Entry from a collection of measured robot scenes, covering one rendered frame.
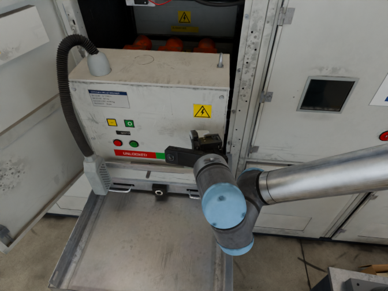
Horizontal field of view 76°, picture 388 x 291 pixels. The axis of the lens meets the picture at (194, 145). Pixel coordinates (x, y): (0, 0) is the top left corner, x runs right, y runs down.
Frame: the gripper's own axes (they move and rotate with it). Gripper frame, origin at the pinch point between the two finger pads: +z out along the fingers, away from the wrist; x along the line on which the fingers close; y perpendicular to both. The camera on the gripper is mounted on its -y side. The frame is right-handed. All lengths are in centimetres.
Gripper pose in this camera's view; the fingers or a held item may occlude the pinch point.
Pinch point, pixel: (190, 133)
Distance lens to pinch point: 82.6
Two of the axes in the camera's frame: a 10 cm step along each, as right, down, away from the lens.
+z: -1.6, -4.9, 8.6
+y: 9.9, -1.2, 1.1
